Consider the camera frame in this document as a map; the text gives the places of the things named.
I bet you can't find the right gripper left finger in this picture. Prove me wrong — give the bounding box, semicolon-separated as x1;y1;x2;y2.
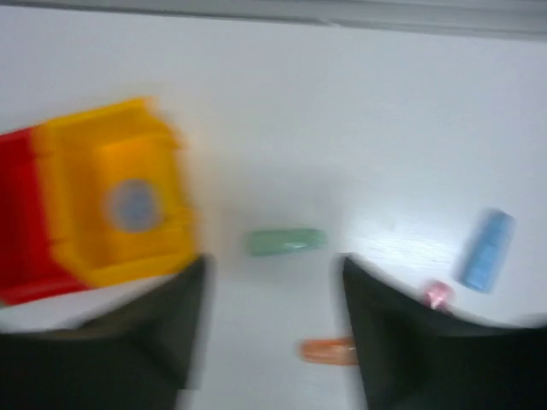
1;255;211;409

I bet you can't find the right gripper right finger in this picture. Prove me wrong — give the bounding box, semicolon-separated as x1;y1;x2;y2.
340;256;546;409

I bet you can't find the blue correction tape case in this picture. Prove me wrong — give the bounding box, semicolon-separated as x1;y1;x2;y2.
456;209;515;294

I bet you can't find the pink correction tape case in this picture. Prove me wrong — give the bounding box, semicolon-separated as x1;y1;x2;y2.
421;280;455;315

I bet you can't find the orange correction tape case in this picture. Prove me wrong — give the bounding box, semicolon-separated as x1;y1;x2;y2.
298;337;358;366

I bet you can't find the red plastic bin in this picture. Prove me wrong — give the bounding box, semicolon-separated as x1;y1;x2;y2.
1;127;89;306

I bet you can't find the green correction tape case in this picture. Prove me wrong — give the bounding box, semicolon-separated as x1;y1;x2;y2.
244;228;327;256

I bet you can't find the yellow plastic bin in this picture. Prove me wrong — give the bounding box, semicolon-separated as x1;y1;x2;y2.
32;97;198;288

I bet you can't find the aluminium frame rail back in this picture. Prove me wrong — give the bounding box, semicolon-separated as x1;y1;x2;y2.
7;0;546;42

